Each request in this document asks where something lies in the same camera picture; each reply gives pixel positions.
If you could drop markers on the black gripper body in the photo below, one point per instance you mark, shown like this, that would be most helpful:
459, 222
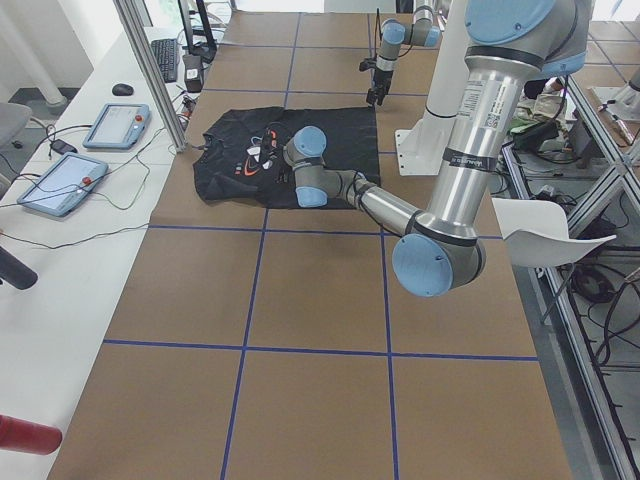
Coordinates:
276, 161
382, 79

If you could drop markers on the black printed t-shirt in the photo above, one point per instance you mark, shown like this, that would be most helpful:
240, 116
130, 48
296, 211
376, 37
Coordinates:
243, 148

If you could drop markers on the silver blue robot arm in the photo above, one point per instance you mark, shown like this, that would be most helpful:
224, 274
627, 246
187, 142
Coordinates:
423, 31
511, 43

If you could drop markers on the black power adapter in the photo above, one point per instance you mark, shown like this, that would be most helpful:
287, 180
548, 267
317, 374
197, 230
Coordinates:
193, 73

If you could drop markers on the black keyboard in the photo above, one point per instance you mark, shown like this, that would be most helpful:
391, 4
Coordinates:
165, 52

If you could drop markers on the far blue teach pendant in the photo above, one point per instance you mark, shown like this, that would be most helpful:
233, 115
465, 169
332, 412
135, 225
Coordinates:
118, 126

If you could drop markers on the blue teach pendant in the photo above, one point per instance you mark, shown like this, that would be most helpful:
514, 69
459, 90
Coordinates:
118, 126
64, 185

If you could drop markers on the brown paper table cover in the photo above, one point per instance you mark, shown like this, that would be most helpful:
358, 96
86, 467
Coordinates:
277, 344

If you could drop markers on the black computer mouse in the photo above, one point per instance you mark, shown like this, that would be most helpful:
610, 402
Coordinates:
122, 90

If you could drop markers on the white plastic chair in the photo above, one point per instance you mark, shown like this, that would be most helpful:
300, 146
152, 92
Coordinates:
537, 235

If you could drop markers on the near blue teach pendant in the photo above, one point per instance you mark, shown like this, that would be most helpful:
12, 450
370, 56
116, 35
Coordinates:
64, 185

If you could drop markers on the red cylinder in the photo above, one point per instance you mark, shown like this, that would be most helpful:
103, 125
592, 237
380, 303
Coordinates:
28, 437

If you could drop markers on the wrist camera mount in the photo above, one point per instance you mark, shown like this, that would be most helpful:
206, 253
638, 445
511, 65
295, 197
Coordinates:
367, 64

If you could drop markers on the aluminium frame post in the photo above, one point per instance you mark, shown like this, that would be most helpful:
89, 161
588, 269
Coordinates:
134, 29

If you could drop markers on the black cylinder handle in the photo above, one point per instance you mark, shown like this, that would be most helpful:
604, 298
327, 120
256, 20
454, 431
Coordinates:
16, 273

